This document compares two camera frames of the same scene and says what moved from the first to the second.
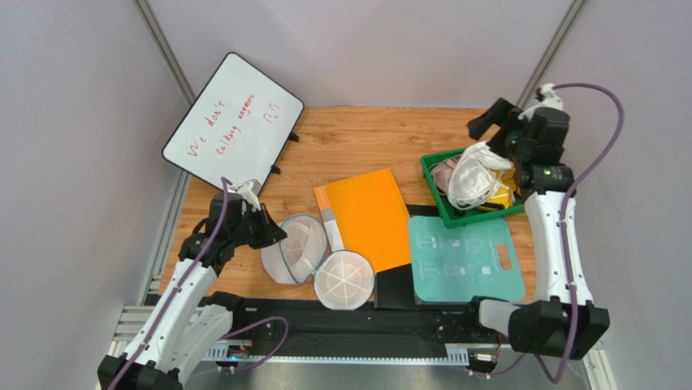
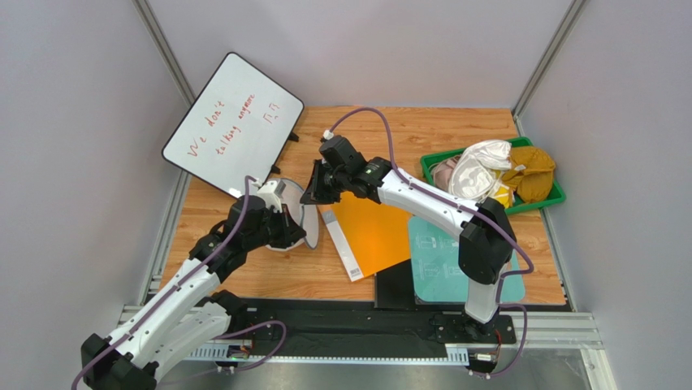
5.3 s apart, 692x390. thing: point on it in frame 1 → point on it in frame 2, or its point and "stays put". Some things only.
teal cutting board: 459,263 stays put
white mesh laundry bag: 343,279 → 304,214
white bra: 475,175 stays put
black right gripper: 503,127 → 323,183
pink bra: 442,172 stays put
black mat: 394,288 stays put
